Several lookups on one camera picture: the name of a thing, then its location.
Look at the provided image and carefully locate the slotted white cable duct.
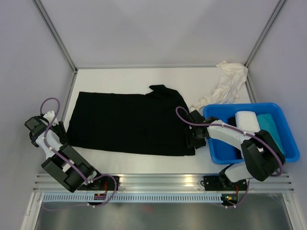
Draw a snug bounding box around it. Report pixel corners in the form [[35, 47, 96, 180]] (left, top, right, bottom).
[[43, 193, 222, 203]]

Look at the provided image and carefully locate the black t-shirt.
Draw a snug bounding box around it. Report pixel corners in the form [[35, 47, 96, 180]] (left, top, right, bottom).
[[67, 85, 195, 156], [227, 116, 237, 127]]

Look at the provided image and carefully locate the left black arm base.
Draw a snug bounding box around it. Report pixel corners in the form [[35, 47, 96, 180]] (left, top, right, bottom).
[[78, 176, 120, 191]]

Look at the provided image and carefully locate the aluminium frame post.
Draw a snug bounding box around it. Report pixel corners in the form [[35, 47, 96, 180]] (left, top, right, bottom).
[[32, 0, 77, 73], [244, 0, 287, 68]]

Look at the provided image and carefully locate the purple cable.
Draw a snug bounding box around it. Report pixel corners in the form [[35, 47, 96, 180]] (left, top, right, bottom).
[[39, 97, 118, 211], [176, 106, 283, 209]]

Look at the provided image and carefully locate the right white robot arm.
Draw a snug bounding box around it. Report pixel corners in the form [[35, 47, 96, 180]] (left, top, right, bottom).
[[186, 110, 285, 189]]

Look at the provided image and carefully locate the left aluminium frame post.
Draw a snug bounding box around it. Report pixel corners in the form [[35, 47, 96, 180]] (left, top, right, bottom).
[[32, 0, 77, 73]]

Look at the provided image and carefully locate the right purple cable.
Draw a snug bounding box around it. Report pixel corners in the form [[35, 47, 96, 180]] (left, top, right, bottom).
[[176, 106, 283, 209]]

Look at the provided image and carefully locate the rolled teal t-shirt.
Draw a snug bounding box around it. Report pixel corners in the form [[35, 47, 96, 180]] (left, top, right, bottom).
[[257, 114, 285, 155]]

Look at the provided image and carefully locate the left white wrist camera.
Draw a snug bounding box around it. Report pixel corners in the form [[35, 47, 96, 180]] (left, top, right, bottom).
[[43, 111, 59, 127]]

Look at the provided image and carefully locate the rolled black t-shirt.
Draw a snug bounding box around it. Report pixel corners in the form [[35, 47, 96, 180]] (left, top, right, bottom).
[[227, 116, 237, 127]]

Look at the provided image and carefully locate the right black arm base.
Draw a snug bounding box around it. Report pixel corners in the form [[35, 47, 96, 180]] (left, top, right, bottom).
[[202, 175, 247, 192]]

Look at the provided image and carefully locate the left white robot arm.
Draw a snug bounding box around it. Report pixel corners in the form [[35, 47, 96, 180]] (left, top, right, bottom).
[[24, 115, 105, 193]]

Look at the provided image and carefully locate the right aluminium frame post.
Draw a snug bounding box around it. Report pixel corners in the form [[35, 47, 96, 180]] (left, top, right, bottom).
[[244, 0, 287, 68]]

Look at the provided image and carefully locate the crumpled cream t-shirt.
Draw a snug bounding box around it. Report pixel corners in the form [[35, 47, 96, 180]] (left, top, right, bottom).
[[189, 60, 248, 112]]

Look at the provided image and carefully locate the blue plastic bin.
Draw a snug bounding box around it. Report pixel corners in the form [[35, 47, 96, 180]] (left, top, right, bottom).
[[202, 103, 300, 164]]

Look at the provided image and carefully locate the aluminium mounting rail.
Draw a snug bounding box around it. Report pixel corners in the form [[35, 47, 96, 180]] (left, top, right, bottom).
[[31, 173, 294, 193]]

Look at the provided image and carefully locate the rolled white t-shirt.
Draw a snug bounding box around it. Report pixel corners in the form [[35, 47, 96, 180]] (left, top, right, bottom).
[[235, 111, 260, 132]]

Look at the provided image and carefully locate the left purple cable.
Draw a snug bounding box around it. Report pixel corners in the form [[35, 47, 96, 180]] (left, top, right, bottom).
[[39, 97, 118, 211]]

